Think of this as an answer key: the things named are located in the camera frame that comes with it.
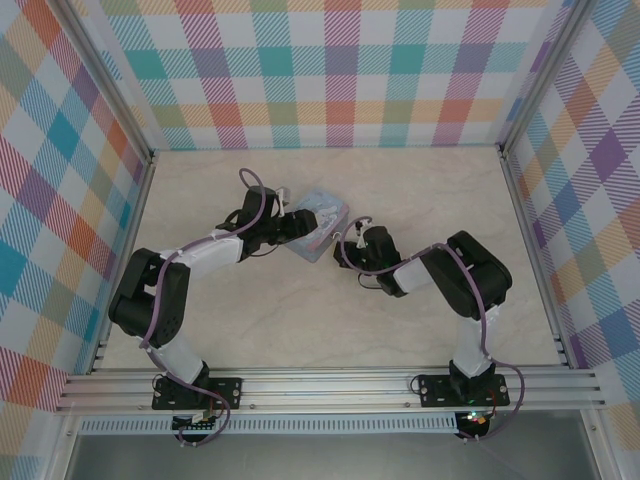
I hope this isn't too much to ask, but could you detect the grey metal shelf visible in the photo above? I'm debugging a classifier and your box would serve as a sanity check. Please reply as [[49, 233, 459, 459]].
[[64, 432, 601, 480]]

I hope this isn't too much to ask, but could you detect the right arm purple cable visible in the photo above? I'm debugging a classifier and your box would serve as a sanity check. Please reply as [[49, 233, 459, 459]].
[[349, 215, 526, 444]]

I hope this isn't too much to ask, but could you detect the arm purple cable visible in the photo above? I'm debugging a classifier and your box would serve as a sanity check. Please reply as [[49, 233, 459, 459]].
[[349, 215, 526, 444], [138, 167, 266, 449]]

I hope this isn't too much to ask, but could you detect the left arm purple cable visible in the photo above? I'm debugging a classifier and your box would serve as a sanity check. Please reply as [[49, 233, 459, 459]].
[[138, 167, 266, 449]]

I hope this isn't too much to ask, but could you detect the aluminium mounting rail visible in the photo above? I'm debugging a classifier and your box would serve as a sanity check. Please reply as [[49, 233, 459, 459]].
[[54, 367, 606, 415]]

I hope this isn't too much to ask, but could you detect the aluminium frame side rail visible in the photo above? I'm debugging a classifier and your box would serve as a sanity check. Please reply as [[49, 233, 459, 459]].
[[88, 149, 159, 374], [498, 144, 571, 371]]

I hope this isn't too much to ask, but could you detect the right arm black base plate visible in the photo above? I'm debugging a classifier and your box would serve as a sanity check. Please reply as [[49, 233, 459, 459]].
[[418, 373, 511, 409]]

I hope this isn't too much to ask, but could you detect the white slotted cable duct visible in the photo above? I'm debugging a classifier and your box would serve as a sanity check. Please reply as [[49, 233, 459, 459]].
[[79, 413, 459, 435]]

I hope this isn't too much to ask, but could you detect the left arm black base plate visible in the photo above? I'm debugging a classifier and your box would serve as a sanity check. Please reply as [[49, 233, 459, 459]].
[[152, 377, 244, 412]]

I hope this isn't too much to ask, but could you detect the aluminium frame post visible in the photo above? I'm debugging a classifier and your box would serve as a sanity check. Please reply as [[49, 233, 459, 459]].
[[497, 0, 596, 151], [52, 0, 156, 161]]

